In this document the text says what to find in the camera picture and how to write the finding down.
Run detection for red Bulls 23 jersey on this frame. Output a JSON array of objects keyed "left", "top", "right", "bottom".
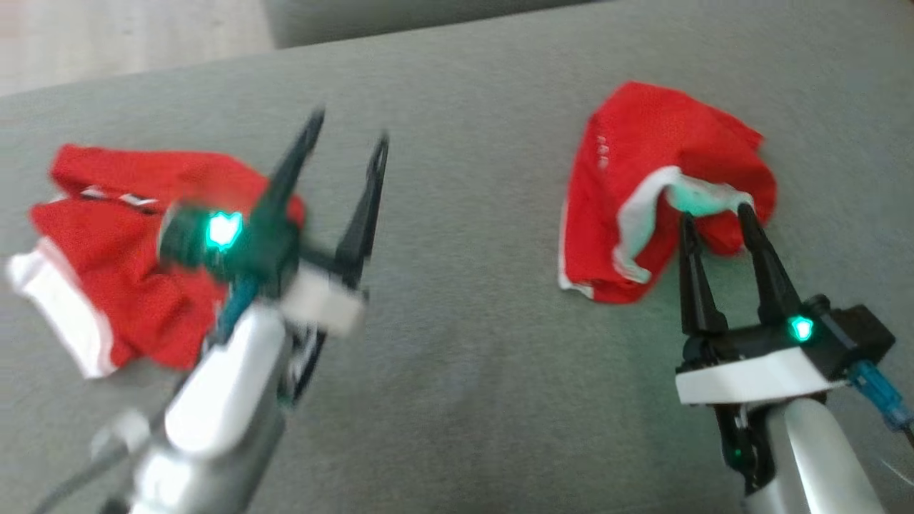
[{"left": 6, "top": 143, "right": 308, "bottom": 379}]

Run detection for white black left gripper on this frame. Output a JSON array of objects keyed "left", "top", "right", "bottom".
[{"left": 264, "top": 107, "right": 390, "bottom": 404}]

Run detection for red shorts with white stripes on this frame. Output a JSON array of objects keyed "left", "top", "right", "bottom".
[{"left": 557, "top": 81, "right": 778, "bottom": 304}]

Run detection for grey sofa seat cushion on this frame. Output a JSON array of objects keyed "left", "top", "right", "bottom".
[{"left": 0, "top": 0, "right": 914, "bottom": 514}]

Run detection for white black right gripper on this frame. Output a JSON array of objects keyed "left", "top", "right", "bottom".
[{"left": 675, "top": 203, "right": 850, "bottom": 493}]

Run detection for grey sofa back cushion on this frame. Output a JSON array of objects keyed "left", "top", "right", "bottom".
[{"left": 264, "top": 0, "right": 593, "bottom": 49}]

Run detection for black cable with teal plug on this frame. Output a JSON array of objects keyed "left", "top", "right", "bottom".
[
  {"left": 850, "top": 361, "right": 914, "bottom": 450},
  {"left": 29, "top": 275, "right": 261, "bottom": 514}
]

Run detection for white tape tag on cable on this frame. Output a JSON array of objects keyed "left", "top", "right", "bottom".
[{"left": 91, "top": 410, "right": 152, "bottom": 459}]

